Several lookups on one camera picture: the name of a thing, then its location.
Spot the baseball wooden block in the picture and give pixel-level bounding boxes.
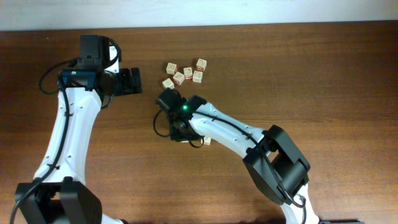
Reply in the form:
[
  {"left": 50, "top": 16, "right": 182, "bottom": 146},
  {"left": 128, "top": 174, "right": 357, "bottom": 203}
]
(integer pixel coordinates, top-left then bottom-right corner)
[{"left": 183, "top": 67, "right": 193, "bottom": 80}]

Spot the leaf wooden block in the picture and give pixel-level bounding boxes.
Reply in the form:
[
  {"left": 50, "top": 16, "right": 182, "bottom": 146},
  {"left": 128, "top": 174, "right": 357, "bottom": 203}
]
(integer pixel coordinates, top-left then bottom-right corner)
[{"left": 173, "top": 72, "right": 185, "bottom": 85}]

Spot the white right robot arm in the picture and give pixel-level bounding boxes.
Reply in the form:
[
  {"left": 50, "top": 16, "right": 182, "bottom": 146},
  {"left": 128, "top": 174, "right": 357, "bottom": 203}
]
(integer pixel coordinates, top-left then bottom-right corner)
[{"left": 156, "top": 88, "right": 320, "bottom": 223}]

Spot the letter K wooden block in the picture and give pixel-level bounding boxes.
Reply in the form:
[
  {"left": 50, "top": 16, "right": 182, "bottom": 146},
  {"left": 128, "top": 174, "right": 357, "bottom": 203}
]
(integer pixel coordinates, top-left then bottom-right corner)
[{"left": 201, "top": 136, "right": 211, "bottom": 145}]

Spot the snail wooden block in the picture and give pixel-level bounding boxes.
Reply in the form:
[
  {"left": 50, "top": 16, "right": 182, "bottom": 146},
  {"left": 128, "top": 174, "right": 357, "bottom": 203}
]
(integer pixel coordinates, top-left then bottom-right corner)
[{"left": 192, "top": 70, "right": 203, "bottom": 83}]

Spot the green letter wooden block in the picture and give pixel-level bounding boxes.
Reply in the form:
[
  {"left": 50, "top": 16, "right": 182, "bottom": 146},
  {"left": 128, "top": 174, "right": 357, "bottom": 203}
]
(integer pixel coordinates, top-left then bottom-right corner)
[{"left": 162, "top": 78, "right": 175, "bottom": 89}]

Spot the butterfly wooden block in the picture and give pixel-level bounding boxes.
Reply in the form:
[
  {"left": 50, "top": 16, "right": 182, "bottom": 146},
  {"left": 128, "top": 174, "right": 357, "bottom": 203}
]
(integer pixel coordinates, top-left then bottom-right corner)
[{"left": 165, "top": 62, "right": 178, "bottom": 75}]

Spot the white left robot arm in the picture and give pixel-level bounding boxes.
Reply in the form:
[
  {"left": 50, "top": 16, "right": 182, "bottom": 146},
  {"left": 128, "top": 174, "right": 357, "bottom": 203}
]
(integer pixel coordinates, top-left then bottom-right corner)
[{"left": 9, "top": 35, "right": 142, "bottom": 223}]

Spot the elephant wooden block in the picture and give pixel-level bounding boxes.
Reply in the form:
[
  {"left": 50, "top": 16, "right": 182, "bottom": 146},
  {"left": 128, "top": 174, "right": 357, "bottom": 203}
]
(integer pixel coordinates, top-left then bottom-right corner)
[{"left": 196, "top": 58, "right": 207, "bottom": 72}]

